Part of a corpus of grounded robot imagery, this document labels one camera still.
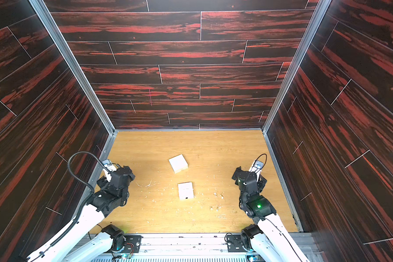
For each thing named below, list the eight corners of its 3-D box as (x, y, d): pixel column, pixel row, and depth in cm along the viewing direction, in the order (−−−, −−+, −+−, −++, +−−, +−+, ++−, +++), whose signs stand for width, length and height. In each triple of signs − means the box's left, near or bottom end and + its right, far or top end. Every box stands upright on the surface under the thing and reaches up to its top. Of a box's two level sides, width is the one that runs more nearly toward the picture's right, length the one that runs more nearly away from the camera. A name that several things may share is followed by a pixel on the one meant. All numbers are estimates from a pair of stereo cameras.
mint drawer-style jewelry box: (174, 174, 99) (174, 171, 97) (169, 162, 105) (168, 159, 102) (188, 167, 102) (188, 165, 99) (182, 156, 108) (182, 153, 105)
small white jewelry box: (177, 199, 89) (177, 197, 87) (178, 184, 95) (178, 182, 92) (193, 199, 89) (193, 197, 87) (193, 184, 95) (193, 182, 92)
